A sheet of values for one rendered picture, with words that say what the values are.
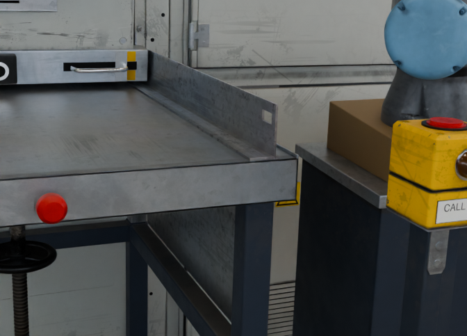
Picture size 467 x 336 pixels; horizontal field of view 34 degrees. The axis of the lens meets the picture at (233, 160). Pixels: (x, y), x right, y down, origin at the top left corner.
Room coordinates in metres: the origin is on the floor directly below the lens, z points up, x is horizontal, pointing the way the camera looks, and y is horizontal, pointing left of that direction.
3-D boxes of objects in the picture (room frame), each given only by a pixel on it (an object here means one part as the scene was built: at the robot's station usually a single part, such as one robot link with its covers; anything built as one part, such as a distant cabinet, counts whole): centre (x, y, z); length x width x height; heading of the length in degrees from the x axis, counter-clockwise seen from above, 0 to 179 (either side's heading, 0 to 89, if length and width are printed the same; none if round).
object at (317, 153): (1.20, -0.31, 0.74); 0.32 x 0.32 x 0.02; 18
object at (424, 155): (0.76, -0.22, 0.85); 0.08 x 0.08 x 0.10; 22
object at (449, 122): (0.76, -0.22, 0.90); 0.04 x 0.04 x 0.02
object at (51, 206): (0.77, 0.20, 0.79); 0.04 x 0.03 x 0.03; 22
